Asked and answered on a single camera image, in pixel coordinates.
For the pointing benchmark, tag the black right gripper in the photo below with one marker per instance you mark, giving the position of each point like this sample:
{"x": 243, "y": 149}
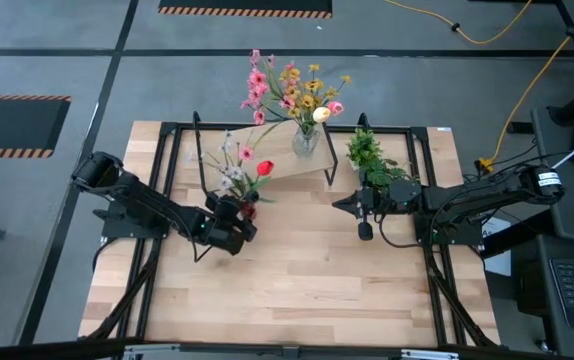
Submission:
{"x": 379, "y": 200}

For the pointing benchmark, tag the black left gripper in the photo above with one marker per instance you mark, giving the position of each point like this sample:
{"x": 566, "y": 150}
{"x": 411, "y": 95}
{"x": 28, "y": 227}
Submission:
{"x": 227, "y": 232}

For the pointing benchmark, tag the red ribbed glass vase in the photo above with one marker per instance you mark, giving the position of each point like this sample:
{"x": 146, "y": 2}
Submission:
{"x": 248, "y": 211}

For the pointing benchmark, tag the white artificial flower bunch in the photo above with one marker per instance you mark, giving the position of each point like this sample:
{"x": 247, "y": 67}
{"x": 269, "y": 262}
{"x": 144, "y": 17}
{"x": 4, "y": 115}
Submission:
{"x": 234, "y": 173}

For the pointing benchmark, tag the red artificial tulip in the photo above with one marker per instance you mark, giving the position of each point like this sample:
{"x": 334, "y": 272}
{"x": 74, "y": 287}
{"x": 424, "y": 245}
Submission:
{"x": 265, "y": 168}

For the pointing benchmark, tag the clear crystal glass vase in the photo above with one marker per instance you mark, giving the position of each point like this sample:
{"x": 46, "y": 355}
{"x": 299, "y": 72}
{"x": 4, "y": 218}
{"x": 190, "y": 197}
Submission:
{"x": 306, "y": 142}

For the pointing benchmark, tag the cream artificial tulip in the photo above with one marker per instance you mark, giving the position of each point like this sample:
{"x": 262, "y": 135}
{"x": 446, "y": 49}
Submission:
{"x": 321, "y": 114}

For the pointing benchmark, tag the pink artificial tulip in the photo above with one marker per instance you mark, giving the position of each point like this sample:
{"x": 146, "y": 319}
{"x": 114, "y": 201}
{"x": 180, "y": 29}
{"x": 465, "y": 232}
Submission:
{"x": 336, "y": 108}

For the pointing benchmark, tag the yellow artificial flower bunch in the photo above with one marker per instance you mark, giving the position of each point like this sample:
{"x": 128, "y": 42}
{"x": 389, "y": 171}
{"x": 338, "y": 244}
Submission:
{"x": 307, "y": 101}

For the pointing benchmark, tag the pink blossom flower spray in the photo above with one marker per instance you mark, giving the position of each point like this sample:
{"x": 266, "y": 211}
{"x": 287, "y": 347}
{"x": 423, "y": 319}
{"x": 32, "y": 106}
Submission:
{"x": 257, "y": 82}

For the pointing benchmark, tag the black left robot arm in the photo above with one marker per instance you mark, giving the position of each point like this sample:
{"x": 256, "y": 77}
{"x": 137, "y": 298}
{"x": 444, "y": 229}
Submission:
{"x": 142, "y": 202}

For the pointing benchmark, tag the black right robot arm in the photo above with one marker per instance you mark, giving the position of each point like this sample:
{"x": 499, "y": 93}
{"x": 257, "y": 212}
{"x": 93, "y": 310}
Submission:
{"x": 492, "y": 192}

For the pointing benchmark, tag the wooden shelf with black legs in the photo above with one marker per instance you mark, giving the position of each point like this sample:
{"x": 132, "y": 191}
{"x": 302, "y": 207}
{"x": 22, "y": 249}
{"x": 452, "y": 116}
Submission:
{"x": 277, "y": 160}

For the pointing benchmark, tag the small-leaf potted plant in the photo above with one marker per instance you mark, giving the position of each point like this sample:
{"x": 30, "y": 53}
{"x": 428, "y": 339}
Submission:
{"x": 364, "y": 147}

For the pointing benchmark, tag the black front crossbar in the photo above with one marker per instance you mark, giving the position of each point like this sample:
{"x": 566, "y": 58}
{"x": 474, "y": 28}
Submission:
{"x": 217, "y": 350}

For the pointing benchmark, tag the white paper sheet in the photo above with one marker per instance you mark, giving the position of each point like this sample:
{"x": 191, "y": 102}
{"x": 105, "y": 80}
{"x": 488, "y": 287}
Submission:
{"x": 503, "y": 265}

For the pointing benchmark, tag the black side desk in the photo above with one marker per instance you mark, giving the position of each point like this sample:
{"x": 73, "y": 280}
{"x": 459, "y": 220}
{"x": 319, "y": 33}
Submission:
{"x": 532, "y": 280}

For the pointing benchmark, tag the wide black striped-edge floor mat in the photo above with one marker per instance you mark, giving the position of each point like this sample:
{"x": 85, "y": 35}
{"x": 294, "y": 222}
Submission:
{"x": 242, "y": 5}

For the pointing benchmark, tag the dark grey side table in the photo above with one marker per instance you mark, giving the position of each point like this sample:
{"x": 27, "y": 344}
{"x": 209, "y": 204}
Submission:
{"x": 562, "y": 215}

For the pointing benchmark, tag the black floor mat two stripes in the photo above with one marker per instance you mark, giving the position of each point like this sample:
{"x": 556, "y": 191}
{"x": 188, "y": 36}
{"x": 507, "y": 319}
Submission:
{"x": 12, "y": 125}

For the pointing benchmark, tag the black metal table frame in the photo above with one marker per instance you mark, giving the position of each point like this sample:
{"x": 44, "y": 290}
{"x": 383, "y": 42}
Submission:
{"x": 397, "y": 129}

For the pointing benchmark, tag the silver metal bracket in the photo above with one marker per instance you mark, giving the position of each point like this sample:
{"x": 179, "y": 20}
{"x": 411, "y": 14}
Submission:
{"x": 429, "y": 356}
{"x": 152, "y": 352}

